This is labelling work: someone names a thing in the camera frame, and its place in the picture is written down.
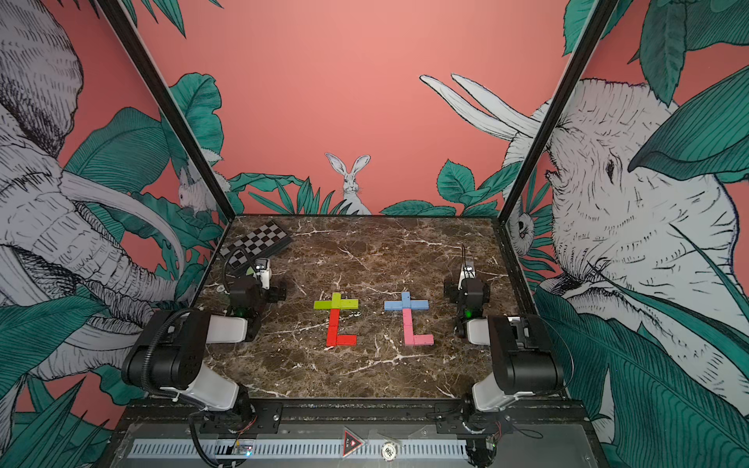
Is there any red block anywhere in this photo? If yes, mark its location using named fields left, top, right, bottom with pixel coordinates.
left=335, top=335, right=357, bottom=346
left=330, top=309, right=341, bottom=329
left=326, top=325, right=339, bottom=347

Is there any red block front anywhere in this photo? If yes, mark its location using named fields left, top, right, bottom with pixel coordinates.
left=326, top=325, right=339, bottom=347

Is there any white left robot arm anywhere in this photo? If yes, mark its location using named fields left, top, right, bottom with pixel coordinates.
left=121, top=255, right=286, bottom=467

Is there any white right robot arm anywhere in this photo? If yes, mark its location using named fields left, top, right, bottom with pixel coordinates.
left=444, top=277, right=566, bottom=434

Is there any folded black chess board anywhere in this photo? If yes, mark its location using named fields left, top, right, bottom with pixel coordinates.
left=220, top=222, right=292, bottom=269

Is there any red triangle warning sticker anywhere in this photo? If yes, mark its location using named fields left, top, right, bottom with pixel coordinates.
left=341, top=428, right=364, bottom=458

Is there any black front rail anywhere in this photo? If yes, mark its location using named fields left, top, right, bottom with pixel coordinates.
left=116, top=397, right=592, bottom=437

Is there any white slotted cable duct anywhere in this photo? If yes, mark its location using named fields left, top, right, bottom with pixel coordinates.
left=126, top=439, right=468, bottom=460

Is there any black left corner post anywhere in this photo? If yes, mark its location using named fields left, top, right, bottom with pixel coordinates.
left=97, top=0, right=236, bottom=223

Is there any black corner post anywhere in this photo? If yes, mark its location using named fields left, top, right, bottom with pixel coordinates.
left=499, top=0, right=618, bottom=224
left=97, top=0, right=236, bottom=223

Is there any black right corner post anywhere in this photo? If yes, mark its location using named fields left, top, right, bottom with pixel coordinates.
left=499, top=0, right=618, bottom=224

